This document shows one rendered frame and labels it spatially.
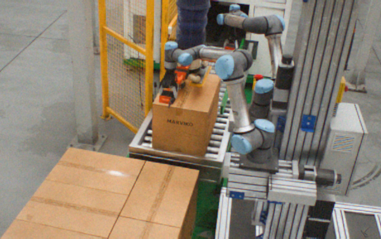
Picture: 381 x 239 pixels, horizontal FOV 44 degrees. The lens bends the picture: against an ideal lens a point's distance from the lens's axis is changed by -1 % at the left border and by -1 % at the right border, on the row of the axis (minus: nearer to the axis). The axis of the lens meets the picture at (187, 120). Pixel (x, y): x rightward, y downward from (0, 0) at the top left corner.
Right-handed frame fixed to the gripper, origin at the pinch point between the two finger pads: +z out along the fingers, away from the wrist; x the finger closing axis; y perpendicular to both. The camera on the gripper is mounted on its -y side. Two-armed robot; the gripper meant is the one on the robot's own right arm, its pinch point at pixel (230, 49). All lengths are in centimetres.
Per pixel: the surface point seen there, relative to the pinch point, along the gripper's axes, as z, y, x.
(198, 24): -31, 38, -20
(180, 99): 24, 48, -27
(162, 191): 64, 104, -25
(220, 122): 66, 2, -2
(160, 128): 43, 60, -39
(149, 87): 49, -8, -67
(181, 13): -37, 38, -32
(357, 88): 116, -204, 140
